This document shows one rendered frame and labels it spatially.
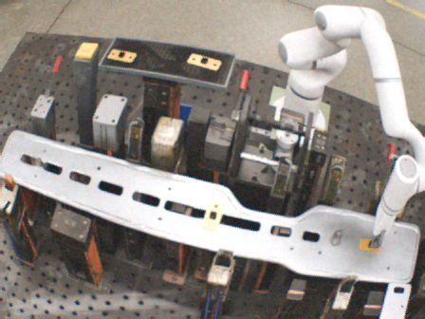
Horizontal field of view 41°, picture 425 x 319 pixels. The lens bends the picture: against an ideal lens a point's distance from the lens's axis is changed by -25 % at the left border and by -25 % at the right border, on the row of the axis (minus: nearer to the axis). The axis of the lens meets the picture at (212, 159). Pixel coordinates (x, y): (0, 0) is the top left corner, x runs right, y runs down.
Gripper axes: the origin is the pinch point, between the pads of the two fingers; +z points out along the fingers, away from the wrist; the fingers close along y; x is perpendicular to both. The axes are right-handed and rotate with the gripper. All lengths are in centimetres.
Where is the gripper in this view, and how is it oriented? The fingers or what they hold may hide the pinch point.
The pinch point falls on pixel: (378, 232)
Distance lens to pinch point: 177.4
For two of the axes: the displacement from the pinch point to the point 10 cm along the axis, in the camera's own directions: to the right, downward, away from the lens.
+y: -2.4, 7.9, -5.7
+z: -0.6, 5.7, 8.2
